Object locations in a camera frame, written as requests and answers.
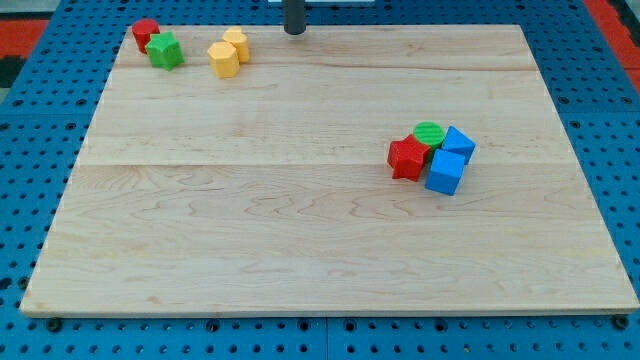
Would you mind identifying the yellow hexagon block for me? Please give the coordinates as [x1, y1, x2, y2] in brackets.
[207, 41, 240, 78]

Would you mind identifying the light wooden board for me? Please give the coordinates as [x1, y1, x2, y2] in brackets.
[20, 25, 639, 318]

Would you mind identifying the red star block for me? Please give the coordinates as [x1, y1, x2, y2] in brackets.
[387, 134, 431, 182]

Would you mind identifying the green cylinder block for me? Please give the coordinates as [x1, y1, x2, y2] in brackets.
[413, 121, 445, 149]

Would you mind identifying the blue cube block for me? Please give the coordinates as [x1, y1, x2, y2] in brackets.
[425, 149, 465, 196]

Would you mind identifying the blue triangle block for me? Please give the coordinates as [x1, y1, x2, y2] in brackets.
[441, 126, 476, 165]

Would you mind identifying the yellow heart block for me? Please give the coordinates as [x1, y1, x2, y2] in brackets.
[223, 26, 250, 63]

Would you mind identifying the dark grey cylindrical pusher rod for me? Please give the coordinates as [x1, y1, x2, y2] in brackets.
[282, 0, 306, 35]

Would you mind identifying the green star block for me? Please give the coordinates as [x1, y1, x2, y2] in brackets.
[145, 32, 184, 71]

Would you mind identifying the red cylinder block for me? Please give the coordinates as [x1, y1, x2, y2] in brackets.
[131, 18, 160, 54]

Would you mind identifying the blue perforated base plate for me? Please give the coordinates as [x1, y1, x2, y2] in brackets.
[1, 1, 639, 359]

